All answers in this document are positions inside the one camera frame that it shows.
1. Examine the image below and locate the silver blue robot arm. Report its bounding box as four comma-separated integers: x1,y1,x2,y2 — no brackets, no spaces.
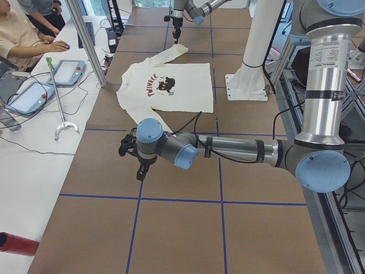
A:
164,0,227,44
133,1,364,193

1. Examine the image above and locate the metal reacher grabber tool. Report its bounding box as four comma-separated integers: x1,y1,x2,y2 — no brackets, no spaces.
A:
46,57,79,141

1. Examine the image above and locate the black keyboard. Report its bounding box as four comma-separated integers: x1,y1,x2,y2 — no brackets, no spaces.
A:
77,22,95,49

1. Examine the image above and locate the blue teach pendant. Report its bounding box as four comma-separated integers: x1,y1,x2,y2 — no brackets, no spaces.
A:
47,59,86,87
5,81,55,116

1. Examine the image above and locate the person in beige shirt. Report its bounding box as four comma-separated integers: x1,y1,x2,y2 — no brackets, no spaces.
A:
1,1,66,72

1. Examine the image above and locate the red cylinder bottle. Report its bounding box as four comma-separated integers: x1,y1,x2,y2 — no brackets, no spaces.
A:
1,232,39,256

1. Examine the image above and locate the brown paper table cover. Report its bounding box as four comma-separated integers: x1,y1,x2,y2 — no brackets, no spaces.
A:
29,8,326,273

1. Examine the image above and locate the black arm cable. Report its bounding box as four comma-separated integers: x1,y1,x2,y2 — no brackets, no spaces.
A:
171,110,306,164

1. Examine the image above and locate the cream long-sleeve cat shirt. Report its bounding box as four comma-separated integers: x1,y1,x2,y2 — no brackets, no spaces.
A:
116,44,213,131

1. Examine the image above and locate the far blue teach pendant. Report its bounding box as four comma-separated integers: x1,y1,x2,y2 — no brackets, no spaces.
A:
47,59,86,87

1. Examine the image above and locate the standing person in dark clothes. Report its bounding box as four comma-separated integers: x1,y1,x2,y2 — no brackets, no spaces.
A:
17,0,65,37

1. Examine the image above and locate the aluminium frame equipment rack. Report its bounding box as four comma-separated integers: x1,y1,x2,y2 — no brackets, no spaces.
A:
270,28,365,274

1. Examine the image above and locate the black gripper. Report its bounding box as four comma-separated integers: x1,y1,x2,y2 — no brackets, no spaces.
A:
136,150,157,181
172,17,183,43

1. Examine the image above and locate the aluminium frame post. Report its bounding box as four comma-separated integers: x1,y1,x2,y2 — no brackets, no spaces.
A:
65,0,107,87

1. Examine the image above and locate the black power adapter box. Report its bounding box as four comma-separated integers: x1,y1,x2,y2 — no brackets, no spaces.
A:
107,29,118,54

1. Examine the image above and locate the near blue teach pendant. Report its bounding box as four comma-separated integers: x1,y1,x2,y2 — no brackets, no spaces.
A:
5,81,55,116

